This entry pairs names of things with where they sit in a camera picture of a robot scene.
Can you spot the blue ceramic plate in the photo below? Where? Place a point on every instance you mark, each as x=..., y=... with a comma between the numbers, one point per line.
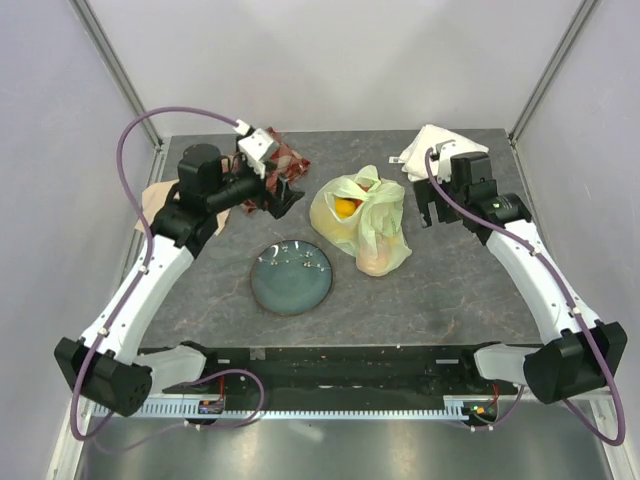
x=291, y=277

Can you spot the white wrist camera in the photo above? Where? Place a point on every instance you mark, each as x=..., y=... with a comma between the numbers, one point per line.
x=257, y=145
x=440, y=162

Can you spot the white slotted cable duct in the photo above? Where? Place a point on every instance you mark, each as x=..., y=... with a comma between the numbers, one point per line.
x=196, y=408

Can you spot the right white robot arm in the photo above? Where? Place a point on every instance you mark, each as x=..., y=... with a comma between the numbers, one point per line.
x=579, y=352

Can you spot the beige cloth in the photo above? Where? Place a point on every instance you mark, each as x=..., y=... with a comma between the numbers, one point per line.
x=154, y=197

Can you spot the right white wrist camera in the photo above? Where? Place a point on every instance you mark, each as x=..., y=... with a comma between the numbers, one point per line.
x=440, y=162

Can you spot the left aluminium frame post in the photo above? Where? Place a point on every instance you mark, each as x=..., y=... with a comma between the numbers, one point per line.
x=99, y=38

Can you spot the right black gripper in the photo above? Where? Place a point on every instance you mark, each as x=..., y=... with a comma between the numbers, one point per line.
x=426, y=192

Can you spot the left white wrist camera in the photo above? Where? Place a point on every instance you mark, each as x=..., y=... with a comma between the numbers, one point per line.
x=257, y=145

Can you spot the orange peach fruit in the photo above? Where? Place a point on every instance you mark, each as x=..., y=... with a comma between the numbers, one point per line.
x=378, y=260

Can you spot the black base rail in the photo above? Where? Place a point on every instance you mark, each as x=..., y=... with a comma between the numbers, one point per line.
x=342, y=377

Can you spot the white folded towel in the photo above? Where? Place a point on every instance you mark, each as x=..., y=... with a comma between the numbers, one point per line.
x=412, y=157

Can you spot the aluminium frame post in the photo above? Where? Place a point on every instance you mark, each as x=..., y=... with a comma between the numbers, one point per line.
x=99, y=38
x=568, y=40

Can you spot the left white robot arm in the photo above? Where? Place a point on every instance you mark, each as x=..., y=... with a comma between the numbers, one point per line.
x=104, y=365

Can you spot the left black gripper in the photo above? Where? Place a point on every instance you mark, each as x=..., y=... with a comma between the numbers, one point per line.
x=280, y=203

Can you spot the red plaid cloth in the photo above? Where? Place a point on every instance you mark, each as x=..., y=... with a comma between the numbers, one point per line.
x=284, y=162

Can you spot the pale green plastic bag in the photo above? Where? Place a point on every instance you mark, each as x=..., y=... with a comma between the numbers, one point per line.
x=381, y=212

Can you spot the right aluminium frame post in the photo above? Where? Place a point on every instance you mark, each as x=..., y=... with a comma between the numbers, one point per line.
x=568, y=40

